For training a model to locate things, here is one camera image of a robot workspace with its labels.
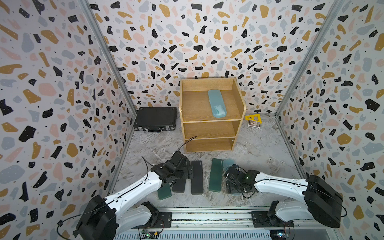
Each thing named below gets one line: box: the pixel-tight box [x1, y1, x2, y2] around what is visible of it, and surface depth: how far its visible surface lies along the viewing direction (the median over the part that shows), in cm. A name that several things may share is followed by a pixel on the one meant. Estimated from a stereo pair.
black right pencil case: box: [191, 160, 204, 195], surface depth 85 cm
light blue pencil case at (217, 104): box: [208, 89, 227, 118], surface depth 81 cm
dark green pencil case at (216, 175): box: [208, 158, 224, 193], surface depth 90 cm
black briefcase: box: [133, 106, 177, 133], surface depth 112 cm
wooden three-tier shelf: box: [179, 77, 247, 154], surface depth 89 cm
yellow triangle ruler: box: [244, 114, 262, 124], surface depth 120 cm
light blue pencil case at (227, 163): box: [222, 158, 235, 173], surface depth 97 cm
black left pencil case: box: [172, 178, 186, 193], surface depth 84 cm
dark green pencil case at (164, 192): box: [157, 183, 172, 201], surface depth 83 cm
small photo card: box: [248, 120, 261, 129], surface depth 116 cm
